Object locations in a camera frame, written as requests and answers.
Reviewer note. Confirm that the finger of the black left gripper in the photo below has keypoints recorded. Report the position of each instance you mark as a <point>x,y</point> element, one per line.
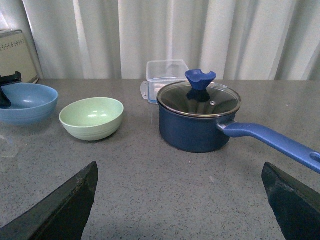
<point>8,80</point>

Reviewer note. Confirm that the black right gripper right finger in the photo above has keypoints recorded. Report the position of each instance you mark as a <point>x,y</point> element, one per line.
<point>295,205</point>

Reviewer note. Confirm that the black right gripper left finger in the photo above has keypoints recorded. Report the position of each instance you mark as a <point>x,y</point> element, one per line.
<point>62,215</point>

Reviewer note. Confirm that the blue bowl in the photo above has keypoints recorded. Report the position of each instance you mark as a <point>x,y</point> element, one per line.
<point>30,103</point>

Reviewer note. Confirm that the green bowl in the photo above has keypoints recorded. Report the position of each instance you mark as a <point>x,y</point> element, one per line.
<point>92,119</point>

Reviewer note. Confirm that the cream two-slot toaster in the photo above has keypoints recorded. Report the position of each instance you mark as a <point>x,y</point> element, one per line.
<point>15,56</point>

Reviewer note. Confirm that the dark blue saucepan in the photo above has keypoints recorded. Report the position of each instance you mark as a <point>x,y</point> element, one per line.
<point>203,135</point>

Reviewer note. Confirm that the glass pot lid blue knob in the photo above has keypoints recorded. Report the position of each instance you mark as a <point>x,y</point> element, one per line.
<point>199,96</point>

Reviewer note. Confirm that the clear plastic food container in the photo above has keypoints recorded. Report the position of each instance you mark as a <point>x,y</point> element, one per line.
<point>160,73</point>

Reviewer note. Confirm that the white curtain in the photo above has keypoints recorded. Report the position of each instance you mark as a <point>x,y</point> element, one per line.
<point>114,39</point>

